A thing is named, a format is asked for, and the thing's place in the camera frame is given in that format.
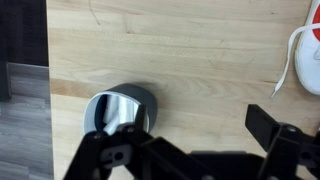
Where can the large white red sneaker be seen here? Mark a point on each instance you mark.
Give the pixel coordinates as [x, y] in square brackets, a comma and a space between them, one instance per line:
[308, 60]

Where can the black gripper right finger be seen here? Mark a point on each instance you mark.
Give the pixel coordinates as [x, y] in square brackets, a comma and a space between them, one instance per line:
[286, 150]

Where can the dark blue masking tape roll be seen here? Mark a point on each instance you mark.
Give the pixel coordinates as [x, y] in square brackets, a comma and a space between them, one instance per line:
[148, 100]

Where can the small white cylinder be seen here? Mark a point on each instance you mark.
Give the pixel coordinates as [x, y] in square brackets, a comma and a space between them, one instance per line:
[112, 126]

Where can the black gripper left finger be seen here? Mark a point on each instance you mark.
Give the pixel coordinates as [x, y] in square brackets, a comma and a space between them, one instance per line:
[100, 156]

